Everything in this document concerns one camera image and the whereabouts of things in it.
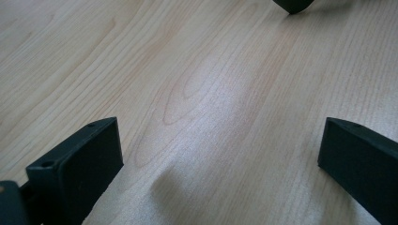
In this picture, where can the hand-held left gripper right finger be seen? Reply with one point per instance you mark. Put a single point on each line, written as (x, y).
(363, 162)

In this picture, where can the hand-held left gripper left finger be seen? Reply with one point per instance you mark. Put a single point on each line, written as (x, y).
(78, 168)

